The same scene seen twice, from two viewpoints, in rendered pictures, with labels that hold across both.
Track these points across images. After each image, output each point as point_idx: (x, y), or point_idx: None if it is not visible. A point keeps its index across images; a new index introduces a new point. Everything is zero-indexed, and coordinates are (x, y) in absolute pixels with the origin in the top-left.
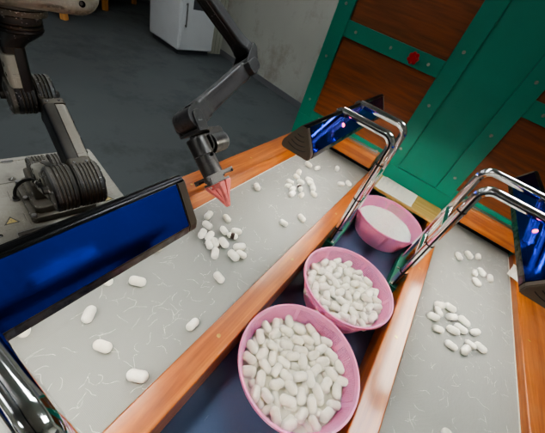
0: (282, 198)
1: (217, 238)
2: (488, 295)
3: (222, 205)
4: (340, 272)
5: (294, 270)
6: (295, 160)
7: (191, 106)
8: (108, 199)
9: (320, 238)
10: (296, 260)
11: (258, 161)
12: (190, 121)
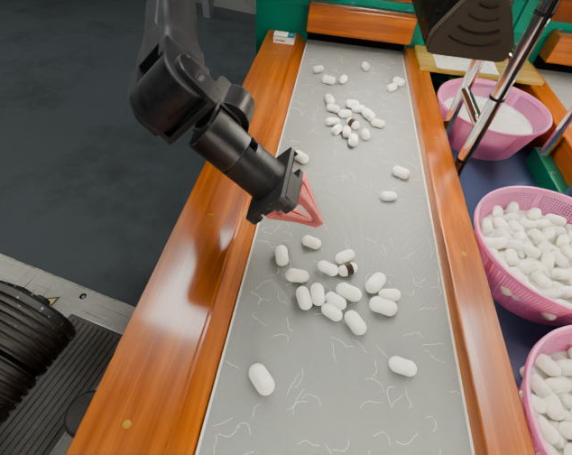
0: (346, 155)
1: (328, 288)
2: None
3: (281, 222)
4: (522, 229)
5: (484, 271)
6: (304, 82)
7: (168, 56)
8: (51, 303)
9: (458, 191)
10: (471, 251)
11: (267, 113)
12: (186, 93)
